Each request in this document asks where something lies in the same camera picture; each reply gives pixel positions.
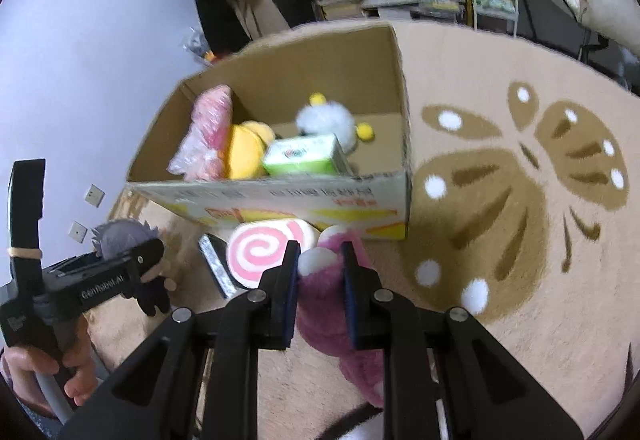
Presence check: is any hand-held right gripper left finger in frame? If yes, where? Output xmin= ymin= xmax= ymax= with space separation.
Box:
xmin=57 ymin=240 xmax=301 ymax=440

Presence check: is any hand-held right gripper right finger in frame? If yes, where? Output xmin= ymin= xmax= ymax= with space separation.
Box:
xmin=341 ymin=241 xmax=586 ymax=440

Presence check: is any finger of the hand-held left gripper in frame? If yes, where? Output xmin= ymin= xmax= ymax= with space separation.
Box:
xmin=121 ymin=238 xmax=166 ymax=299

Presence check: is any pink bear plush toy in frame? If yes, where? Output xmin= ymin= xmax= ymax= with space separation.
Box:
xmin=297 ymin=226 xmax=386 ymax=410

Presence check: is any grey-haired plush doll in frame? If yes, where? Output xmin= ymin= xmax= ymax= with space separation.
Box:
xmin=91 ymin=219 xmax=177 ymax=318

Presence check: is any pink swirl roll plush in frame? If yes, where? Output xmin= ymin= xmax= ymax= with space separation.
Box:
xmin=226 ymin=219 xmax=321 ymax=291

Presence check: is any yellow plush toy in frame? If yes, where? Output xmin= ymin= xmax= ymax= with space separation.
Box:
xmin=220 ymin=120 xmax=276 ymax=180

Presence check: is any pink plastic-wrapped plush toy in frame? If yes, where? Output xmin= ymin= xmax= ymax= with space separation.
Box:
xmin=167 ymin=86 xmax=234 ymax=181

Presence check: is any green white carton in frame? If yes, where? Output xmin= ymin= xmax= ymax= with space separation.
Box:
xmin=262 ymin=133 xmax=354 ymax=179

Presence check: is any white fluffy plush toy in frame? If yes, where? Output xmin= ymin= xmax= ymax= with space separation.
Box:
xmin=294 ymin=92 xmax=376 ymax=155

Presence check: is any cardboard box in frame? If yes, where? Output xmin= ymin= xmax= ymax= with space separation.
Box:
xmin=125 ymin=20 xmax=414 ymax=241

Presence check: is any person's left hand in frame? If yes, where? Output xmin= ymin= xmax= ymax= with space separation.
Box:
xmin=0 ymin=317 xmax=99 ymax=417

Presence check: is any black flat packet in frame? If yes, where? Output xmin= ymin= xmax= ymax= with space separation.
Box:
xmin=198 ymin=233 xmax=242 ymax=300

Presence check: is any beige floral blanket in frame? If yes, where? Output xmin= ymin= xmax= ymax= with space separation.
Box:
xmin=85 ymin=18 xmax=640 ymax=440

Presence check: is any clear plastic bag of toys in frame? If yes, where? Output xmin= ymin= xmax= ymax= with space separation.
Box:
xmin=182 ymin=27 xmax=222 ymax=67

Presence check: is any black hanging garment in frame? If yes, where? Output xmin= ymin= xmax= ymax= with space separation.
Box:
xmin=192 ymin=0 xmax=252 ymax=54

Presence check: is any beige hanging garment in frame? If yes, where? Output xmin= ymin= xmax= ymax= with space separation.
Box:
xmin=222 ymin=0 xmax=292 ymax=42

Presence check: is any stack of books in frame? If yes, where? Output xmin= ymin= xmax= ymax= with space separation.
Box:
xmin=312 ymin=0 xmax=364 ymax=22

